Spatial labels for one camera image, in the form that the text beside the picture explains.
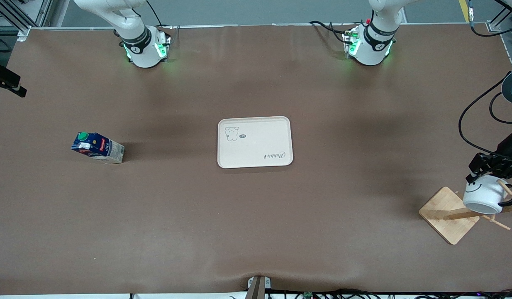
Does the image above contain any white smiley mug black handle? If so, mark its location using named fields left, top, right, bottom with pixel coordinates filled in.
left=463, top=174, right=512, bottom=215

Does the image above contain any blue milk carton green cap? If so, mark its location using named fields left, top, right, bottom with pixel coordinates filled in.
left=71, top=132, right=125, bottom=164

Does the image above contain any cream rabbit print tray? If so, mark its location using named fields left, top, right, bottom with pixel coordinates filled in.
left=217, top=116, right=293, bottom=169

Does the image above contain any wooden mug stand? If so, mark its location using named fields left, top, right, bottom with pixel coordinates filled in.
left=419, top=183, right=512, bottom=245

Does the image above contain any brown table cover sheet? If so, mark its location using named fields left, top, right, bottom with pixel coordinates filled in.
left=0, top=25, right=512, bottom=295

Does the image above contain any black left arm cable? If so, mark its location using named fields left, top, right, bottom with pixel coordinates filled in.
left=490, top=92, right=512, bottom=124

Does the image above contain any aluminium frame profile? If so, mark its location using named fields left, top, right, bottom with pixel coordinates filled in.
left=486, top=0, right=512, bottom=69
left=0, top=0, right=70, bottom=42

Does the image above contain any black right base cable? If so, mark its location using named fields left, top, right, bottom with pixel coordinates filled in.
left=146, top=0, right=173, bottom=30

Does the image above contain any black base cable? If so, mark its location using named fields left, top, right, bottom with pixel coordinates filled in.
left=309, top=20, right=349, bottom=44
left=146, top=0, right=173, bottom=30

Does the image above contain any black left base cable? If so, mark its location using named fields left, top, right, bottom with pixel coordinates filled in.
left=309, top=20, right=349, bottom=44

